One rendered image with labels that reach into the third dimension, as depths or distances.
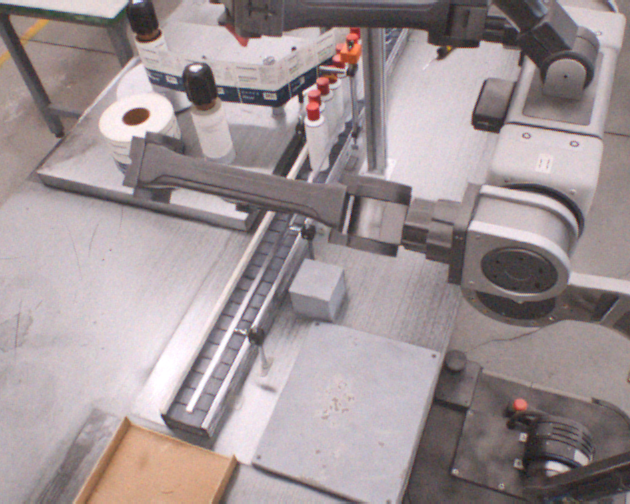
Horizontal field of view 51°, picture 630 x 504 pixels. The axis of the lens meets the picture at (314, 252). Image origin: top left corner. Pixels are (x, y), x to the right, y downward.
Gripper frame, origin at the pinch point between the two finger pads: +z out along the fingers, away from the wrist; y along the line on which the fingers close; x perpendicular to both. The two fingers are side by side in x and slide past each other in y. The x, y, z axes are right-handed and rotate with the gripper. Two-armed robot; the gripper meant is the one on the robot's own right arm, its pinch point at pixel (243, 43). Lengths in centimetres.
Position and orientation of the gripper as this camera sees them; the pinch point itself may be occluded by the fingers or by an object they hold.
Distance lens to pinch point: 175.2
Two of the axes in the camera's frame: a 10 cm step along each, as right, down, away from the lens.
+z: 0.9, 6.2, 7.8
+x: 9.4, 2.1, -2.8
